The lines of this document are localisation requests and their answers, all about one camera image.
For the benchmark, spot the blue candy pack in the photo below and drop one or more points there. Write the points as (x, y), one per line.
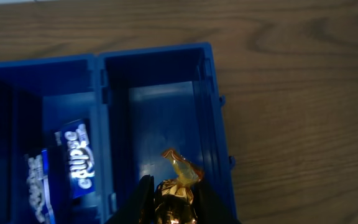
(78, 161)
(37, 189)

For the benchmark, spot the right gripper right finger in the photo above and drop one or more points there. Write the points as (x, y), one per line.
(210, 208)

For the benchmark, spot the blue tray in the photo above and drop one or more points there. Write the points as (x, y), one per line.
(166, 109)

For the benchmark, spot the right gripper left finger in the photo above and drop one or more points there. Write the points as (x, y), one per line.
(138, 202)

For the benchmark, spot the gold candy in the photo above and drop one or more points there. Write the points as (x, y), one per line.
(179, 174)

